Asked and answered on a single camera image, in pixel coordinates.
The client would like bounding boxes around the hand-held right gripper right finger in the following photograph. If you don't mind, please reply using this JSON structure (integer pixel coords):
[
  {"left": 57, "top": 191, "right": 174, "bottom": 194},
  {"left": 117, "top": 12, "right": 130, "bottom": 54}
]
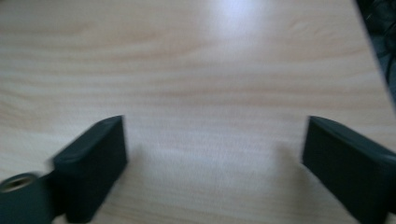
[{"left": 301, "top": 115, "right": 396, "bottom": 224}]

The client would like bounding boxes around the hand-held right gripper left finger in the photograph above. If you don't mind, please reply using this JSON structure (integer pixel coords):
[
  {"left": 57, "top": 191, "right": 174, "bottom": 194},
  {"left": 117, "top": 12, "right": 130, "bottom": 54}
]
[{"left": 51, "top": 115, "right": 129, "bottom": 224}]

